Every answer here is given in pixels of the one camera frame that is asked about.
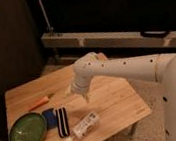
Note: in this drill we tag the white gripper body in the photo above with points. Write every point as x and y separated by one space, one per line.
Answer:
80 85

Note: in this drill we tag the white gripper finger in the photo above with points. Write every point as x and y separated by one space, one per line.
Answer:
86 97
68 92

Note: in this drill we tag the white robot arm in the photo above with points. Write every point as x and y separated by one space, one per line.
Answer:
160 68

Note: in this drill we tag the orange carrot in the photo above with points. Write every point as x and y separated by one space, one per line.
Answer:
40 102

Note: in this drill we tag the wooden table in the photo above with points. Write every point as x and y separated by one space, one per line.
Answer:
118 105

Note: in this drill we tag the blue sponge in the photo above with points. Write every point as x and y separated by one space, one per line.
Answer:
50 118

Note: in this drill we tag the grey metal pole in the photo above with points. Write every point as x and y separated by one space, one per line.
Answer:
49 27

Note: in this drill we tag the green bowl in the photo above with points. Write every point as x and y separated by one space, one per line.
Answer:
29 127

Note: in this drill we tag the black handle on rail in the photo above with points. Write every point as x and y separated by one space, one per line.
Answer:
156 34

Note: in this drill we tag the long white bench rail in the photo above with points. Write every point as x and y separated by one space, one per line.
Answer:
107 40

